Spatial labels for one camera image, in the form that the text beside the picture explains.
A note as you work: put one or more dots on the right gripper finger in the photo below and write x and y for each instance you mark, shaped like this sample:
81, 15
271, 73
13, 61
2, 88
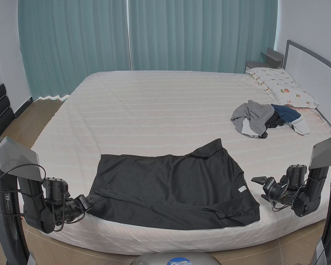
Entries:
267, 199
261, 180

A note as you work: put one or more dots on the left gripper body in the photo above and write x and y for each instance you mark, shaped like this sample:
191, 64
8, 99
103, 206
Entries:
76, 210

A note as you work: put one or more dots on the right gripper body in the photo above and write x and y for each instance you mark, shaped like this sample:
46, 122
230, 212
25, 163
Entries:
277, 193

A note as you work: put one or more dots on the black T-shirt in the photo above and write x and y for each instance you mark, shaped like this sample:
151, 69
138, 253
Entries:
168, 186

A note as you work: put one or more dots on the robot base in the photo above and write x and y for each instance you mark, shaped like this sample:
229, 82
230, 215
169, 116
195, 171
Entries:
154, 259

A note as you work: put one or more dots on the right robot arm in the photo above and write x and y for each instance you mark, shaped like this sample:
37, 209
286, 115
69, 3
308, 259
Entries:
325, 150

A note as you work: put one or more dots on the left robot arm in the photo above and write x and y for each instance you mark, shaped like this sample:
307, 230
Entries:
16, 153

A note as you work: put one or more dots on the pile of clothes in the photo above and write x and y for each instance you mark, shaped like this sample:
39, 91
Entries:
256, 114

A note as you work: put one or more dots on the white printed pillow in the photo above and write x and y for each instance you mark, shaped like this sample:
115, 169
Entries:
282, 87

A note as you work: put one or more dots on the grey bedside table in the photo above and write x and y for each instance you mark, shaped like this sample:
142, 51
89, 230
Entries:
266, 59

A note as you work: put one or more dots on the bed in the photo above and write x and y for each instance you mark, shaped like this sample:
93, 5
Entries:
160, 106

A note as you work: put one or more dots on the blue-green curtain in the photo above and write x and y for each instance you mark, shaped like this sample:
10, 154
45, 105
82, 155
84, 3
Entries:
71, 37
204, 26

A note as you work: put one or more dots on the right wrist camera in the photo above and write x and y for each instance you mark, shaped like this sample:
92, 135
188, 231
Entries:
283, 181

